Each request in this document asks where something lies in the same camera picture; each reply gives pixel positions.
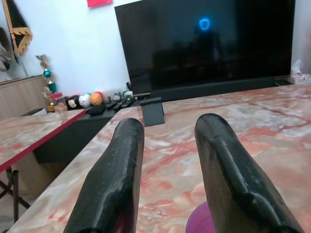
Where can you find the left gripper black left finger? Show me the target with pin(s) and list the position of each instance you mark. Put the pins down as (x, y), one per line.
(111, 179)

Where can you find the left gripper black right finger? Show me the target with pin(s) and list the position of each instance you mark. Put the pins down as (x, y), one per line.
(226, 174)

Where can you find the purple plastic cup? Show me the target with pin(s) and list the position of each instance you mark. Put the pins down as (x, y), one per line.
(196, 221)

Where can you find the black tv console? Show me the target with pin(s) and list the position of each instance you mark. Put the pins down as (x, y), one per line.
(68, 136)

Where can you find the black remote control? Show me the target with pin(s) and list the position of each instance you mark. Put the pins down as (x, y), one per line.
(118, 106)
(126, 104)
(110, 105)

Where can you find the small black stand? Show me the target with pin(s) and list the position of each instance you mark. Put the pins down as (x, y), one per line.
(153, 114)

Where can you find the orange round plush toy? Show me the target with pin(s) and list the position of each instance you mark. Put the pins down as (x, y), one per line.
(97, 98)

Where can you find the small grey figurine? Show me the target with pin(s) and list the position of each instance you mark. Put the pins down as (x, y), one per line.
(117, 97)

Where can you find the white round plush toy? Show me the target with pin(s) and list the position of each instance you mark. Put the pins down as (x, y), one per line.
(85, 100)

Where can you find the black soundbar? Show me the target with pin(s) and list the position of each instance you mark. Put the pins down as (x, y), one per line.
(218, 90)

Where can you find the black mouse plush toy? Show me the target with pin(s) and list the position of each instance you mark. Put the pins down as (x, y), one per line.
(72, 102)

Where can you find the small green figurine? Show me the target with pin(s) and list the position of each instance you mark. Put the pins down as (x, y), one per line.
(127, 94)

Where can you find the pink plush toy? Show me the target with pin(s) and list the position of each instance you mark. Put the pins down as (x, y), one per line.
(60, 105)

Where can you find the thin brown stick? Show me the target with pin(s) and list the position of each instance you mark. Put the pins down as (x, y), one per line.
(141, 94)

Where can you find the marble folding table red edge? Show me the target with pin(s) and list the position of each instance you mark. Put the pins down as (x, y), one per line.
(24, 131)

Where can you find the small gold trophy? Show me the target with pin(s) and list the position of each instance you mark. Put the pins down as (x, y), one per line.
(48, 100)

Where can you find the light wooden cabinet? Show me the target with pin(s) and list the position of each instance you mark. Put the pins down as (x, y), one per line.
(19, 97)

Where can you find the tall trophy teal ball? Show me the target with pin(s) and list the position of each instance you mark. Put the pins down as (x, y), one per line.
(48, 72)

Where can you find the large black television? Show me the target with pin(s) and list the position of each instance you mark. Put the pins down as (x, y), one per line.
(194, 53)

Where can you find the white plastic bag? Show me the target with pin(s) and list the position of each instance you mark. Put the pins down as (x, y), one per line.
(300, 72)

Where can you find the red paper sheet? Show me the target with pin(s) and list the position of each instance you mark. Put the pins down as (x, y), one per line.
(99, 3)

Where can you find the black flag gold fringe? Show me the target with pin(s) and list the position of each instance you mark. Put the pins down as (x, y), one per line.
(17, 26)

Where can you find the brown feathered wall ornament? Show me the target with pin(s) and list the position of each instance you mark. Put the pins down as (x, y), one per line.
(5, 48)

